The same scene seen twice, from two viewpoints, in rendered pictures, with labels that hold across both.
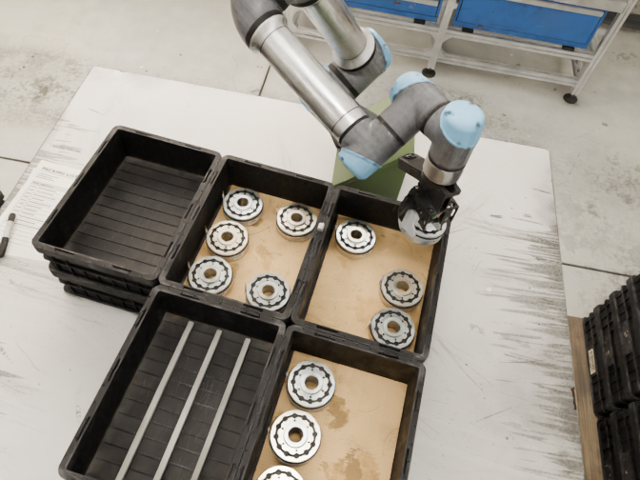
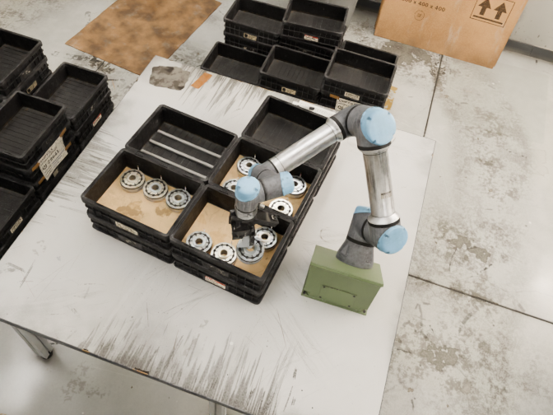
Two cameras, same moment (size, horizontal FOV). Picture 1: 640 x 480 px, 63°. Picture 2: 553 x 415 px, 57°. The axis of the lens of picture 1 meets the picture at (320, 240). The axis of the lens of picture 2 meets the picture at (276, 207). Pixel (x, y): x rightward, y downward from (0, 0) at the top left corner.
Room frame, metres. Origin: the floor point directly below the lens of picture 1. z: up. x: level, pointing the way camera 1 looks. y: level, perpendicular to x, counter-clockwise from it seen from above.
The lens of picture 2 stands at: (0.96, -1.14, 2.61)
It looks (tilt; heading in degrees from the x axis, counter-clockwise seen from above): 55 degrees down; 99
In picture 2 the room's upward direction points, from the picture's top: 9 degrees clockwise
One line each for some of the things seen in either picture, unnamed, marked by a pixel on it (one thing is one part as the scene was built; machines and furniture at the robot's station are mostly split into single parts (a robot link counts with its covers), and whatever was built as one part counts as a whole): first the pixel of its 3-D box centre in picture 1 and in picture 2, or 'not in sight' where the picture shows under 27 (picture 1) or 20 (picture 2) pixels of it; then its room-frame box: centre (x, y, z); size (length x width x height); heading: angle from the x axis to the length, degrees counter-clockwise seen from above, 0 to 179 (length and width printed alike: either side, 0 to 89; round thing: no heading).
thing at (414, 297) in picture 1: (402, 288); (224, 254); (0.64, -0.21, 0.86); 0.10 x 0.10 x 0.01
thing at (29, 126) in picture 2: not in sight; (31, 151); (-0.66, 0.30, 0.37); 0.40 x 0.30 x 0.45; 88
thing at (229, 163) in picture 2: (253, 243); (264, 184); (0.69, 0.16, 0.87); 0.40 x 0.30 x 0.11; 172
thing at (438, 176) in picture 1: (445, 165); (246, 208); (0.71, -0.22, 1.21); 0.08 x 0.08 x 0.05
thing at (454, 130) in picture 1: (455, 134); (248, 193); (0.71, -0.21, 1.29); 0.09 x 0.08 x 0.11; 40
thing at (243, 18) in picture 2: not in sight; (256, 34); (0.15, 1.82, 0.31); 0.40 x 0.30 x 0.34; 178
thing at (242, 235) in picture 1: (227, 237); not in sight; (0.70, 0.23, 0.86); 0.10 x 0.10 x 0.01
